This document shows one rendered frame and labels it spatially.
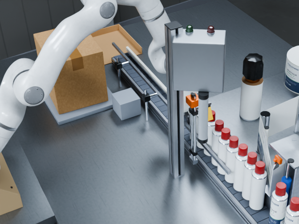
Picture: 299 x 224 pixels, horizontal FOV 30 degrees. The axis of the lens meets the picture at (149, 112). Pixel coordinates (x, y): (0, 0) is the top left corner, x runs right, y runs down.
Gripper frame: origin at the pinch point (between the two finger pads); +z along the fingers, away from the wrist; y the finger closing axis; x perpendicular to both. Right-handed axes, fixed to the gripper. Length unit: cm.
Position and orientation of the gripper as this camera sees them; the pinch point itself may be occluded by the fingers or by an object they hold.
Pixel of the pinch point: (190, 120)
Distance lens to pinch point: 231.8
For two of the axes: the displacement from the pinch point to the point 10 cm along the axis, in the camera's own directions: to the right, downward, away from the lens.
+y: 8.9, -3.0, 3.3
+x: -4.0, -2.3, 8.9
